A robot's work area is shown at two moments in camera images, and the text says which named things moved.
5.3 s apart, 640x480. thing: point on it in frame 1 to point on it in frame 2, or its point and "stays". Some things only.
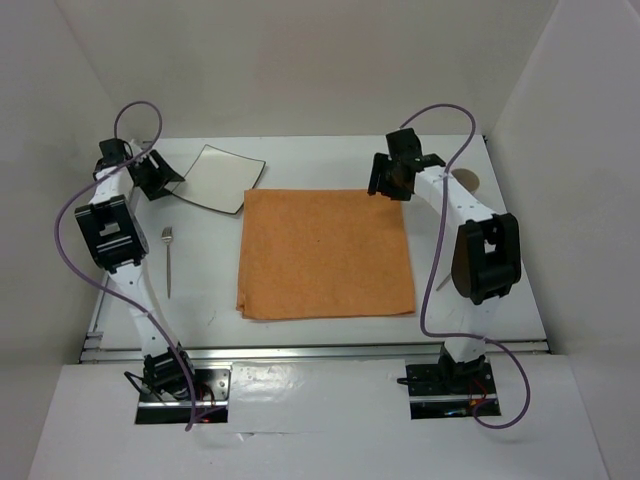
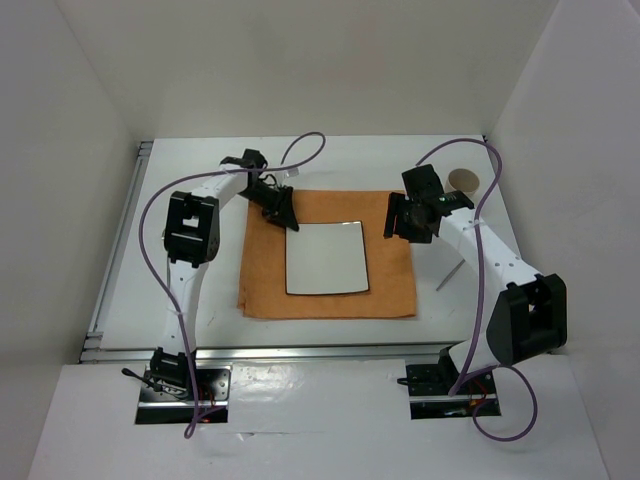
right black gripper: [380, 165] to [422, 236]
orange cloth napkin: [323, 253] stays
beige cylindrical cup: [468, 178] stays
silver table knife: [443, 282] stays
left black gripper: [161, 177] to [281, 206]
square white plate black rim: [218, 179] to [326, 258]
